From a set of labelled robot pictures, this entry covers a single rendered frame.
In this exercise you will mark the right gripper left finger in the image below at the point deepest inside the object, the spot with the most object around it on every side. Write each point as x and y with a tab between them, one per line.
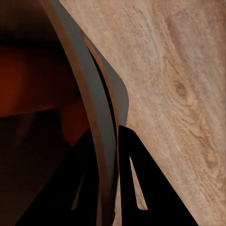
52	206

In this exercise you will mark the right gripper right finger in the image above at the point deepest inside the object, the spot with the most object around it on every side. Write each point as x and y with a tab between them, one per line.
165	208

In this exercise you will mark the trash can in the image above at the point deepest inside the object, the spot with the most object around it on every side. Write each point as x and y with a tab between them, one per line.
32	145

